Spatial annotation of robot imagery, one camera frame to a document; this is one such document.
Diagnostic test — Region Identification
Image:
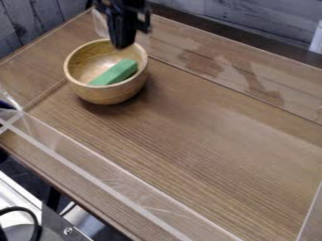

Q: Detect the grey metal bracket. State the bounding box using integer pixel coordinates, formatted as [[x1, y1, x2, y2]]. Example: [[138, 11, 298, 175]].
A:
[[39, 204, 94, 241]]

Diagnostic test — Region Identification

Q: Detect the brown wooden bowl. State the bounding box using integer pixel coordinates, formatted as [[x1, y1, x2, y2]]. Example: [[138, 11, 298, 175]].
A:
[[63, 39, 149, 104]]

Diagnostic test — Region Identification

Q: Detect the green rectangular block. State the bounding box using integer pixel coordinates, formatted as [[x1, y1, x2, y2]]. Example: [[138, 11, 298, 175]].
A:
[[90, 58, 139, 86]]

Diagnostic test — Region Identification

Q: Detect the clear acrylic enclosure wall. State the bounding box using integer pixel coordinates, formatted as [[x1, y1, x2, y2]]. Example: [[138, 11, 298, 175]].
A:
[[0, 13, 322, 241]]

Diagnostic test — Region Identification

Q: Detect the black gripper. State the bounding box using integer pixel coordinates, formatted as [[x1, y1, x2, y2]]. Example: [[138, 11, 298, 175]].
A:
[[94, 0, 151, 49]]

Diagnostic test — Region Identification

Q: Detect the black cable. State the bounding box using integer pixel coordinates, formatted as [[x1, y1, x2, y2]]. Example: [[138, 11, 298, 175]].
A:
[[0, 206, 43, 241]]

